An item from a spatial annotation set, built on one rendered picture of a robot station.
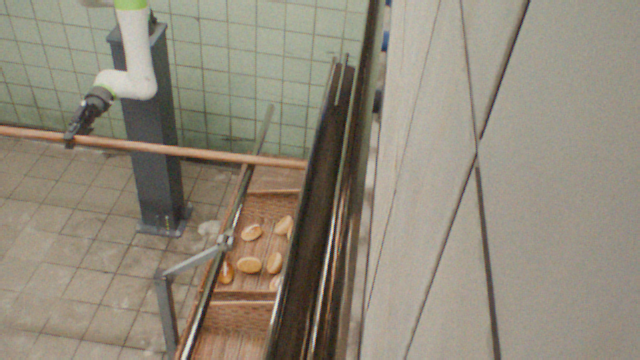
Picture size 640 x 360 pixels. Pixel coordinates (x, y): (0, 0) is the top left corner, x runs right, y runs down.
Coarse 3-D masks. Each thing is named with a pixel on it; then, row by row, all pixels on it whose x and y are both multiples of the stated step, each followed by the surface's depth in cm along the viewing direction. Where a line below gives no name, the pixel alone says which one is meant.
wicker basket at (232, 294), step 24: (264, 192) 248; (288, 192) 246; (240, 216) 260; (264, 216) 259; (240, 240) 250; (264, 240) 250; (264, 264) 241; (216, 288) 231; (240, 288) 231; (264, 288) 232
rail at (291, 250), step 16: (336, 64) 202; (320, 112) 179; (320, 128) 173; (304, 192) 152; (304, 208) 148; (288, 256) 136; (288, 272) 132; (272, 320) 122; (272, 336) 120; (272, 352) 117
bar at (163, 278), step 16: (272, 112) 223; (256, 144) 207; (240, 192) 188; (240, 208) 183; (224, 240) 172; (208, 256) 178; (224, 256) 169; (160, 272) 189; (176, 272) 186; (160, 288) 191; (208, 288) 159; (160, 304) 197; (208, 304) 156; (176, 320) 209; (192, 320) 152; (176, 336) 213; (192, 336) 148; (192, 352) 145
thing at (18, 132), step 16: (0, 128) 200; (16, 128) 200; (96, 144) 199; (112, 144) 198; (128, 144) 198; (144, 144) 198; (224, 160) 197; (240, 160) 197; (256, 160) 196; (272, 160) 196; (288, 160) 196
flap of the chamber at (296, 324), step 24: (336, 72) 202; (336, 120) 182; (336, 144) 173; (336, 168) 166; (312, 192) 156; (312, 216) 150; (288, 240) 144; (312, 240) 144; (312, 264) 138; (288, 288) 132; (312, 288) 133; (288, 312) 127; (312, 312) 129; (288, 336) 123
